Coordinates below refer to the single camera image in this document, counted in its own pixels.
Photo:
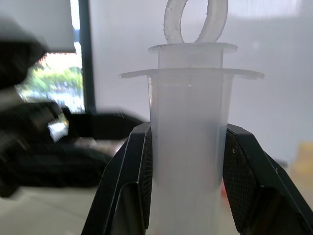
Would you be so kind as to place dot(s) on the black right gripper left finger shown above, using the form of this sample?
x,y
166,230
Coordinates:
x,y
122,186

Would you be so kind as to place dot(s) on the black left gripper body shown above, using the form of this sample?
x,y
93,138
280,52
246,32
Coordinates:
x,y
27,147

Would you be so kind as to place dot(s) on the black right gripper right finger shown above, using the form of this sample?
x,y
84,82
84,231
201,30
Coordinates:
x,y
256,186

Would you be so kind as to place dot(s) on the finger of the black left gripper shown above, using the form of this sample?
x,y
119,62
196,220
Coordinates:
x,y
80,166
105,126

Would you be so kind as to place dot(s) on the translucent white plastic syringe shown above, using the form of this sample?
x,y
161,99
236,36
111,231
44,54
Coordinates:
x,y
188,137

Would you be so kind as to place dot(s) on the yellow object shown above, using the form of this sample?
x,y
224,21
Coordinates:
x,y
304,161

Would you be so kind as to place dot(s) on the white roller blind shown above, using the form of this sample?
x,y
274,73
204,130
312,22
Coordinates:
x,y
36,24

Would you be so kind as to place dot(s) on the dark window frame post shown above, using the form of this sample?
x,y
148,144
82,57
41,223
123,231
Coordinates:
x,y
86,56

